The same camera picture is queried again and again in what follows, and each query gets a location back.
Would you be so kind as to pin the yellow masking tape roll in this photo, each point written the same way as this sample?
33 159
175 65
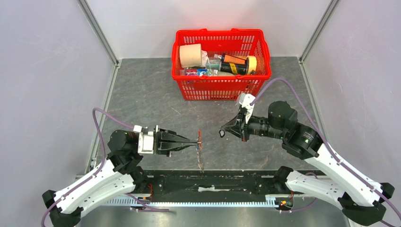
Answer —
251 62

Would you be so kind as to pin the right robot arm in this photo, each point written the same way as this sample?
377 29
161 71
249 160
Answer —
359 198

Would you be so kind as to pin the beige paper roll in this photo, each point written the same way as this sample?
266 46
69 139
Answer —
190 55

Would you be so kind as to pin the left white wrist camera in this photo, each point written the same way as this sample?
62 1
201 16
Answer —
145 139

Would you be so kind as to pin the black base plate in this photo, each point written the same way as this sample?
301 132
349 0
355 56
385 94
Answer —
212 185

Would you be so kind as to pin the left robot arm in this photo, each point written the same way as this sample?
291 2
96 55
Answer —
117 174

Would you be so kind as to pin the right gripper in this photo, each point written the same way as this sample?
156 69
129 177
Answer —
241 128

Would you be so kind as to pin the red plastic basket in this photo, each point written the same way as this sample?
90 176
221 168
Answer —
237 42

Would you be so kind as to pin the snack packets in basket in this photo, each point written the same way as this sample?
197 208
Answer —
210 66

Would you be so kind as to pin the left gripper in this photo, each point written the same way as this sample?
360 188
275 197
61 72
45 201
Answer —
163 141

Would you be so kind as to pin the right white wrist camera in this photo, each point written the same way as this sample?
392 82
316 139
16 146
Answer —
246 101

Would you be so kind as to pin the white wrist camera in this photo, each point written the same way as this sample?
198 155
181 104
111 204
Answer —
246 101
145 139

